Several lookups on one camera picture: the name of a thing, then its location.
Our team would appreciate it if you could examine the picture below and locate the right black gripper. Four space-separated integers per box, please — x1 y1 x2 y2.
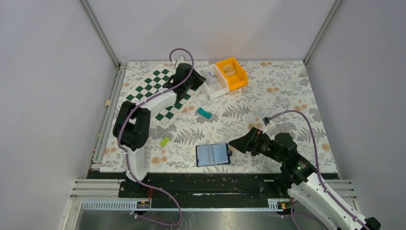
228 126 285 163

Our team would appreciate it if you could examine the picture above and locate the navy blue card holder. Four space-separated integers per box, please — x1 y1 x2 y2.
195 143 233 167

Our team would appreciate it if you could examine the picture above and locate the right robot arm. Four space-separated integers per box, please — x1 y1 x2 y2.
229 128 381 230

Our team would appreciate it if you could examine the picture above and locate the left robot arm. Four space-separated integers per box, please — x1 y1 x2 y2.
113 63 206 197

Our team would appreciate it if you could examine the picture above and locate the white plastic bin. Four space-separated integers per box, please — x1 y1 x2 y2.
200 64 230 100

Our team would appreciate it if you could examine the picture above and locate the teal block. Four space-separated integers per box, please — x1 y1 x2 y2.
197 107 212 119

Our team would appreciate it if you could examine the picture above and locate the wooden block in orange bin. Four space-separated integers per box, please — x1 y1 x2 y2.
221 64 236 77

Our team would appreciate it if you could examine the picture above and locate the green white chessboard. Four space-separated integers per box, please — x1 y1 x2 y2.
124 64 201 128

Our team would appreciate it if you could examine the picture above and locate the orange plastic bin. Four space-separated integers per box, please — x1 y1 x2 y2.
215 57 248 91

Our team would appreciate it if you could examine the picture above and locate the floral table mat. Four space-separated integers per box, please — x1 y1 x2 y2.
108 60 338 174

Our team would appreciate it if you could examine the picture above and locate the lime green block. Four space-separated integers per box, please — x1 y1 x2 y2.
159 137 170 147

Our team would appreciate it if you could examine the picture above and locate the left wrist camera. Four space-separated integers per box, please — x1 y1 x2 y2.
174 55 186 68

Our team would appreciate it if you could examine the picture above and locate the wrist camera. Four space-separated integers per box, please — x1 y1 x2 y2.
174 55 186 68
262 116 275 133

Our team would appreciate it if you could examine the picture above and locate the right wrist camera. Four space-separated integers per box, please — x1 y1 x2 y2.
262 116 275 133

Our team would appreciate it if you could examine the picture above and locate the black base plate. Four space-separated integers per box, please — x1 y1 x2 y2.
118 173 294 208

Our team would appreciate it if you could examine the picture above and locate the perforated metal rail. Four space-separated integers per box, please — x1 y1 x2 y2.
80 199 294 212

